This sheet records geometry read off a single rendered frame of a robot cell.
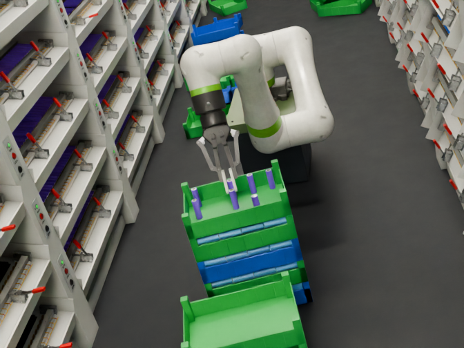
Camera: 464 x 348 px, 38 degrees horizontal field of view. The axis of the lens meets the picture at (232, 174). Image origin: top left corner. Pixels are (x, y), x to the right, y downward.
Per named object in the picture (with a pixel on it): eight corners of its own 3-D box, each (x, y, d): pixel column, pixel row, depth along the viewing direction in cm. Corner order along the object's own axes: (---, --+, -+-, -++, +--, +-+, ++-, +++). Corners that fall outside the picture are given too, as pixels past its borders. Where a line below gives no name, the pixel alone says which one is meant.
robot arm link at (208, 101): (189, 96, 191) (221, 88, 191) (192, 98, 203) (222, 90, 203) (195, 117, 192) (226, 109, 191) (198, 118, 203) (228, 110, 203)
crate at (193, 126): (248, 110, 342) (245, 95, 338) (246, 128, 324) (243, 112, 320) (192, 121, 347) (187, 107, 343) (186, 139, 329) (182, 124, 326)
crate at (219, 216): (282, 180, 208) (277, 158, 205) (292, 215, 190) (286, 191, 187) (188, 204, 210) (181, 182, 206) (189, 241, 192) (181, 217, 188)
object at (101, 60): (128, 45, 310) (126, 16, 303) (95, 99, 257) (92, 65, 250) (83, 43, 311) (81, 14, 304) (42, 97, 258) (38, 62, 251)
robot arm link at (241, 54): (246, 133, 218) (241, 106, 224) (282, 124, 217) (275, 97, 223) (221, 61, 188) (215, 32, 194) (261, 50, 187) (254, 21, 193)
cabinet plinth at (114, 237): (177, 82, 403) (175, 74, 400) (79, 349, 213) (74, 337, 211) (151, 88, 405) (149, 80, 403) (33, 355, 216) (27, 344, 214)
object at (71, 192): (107, 157, 259) (104, 124, 252) (61, 252, 206) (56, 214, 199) (54, 154, 259) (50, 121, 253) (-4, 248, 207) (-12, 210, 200)
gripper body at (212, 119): (226, 109, 201) (234, 139, 201) (198, 117, 201) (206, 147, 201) (225, 108, 193) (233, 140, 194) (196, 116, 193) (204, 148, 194)
